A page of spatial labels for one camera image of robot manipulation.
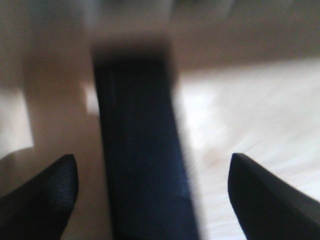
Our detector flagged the black stapler with orange button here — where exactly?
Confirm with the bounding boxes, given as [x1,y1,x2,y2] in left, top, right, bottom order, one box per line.
[92,45,201,240]

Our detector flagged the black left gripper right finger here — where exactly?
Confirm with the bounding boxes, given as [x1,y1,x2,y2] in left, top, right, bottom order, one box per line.
[227,153,320,240]

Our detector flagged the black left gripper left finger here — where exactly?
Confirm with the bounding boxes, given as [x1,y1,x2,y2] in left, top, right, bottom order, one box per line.
[0,154,79,240]

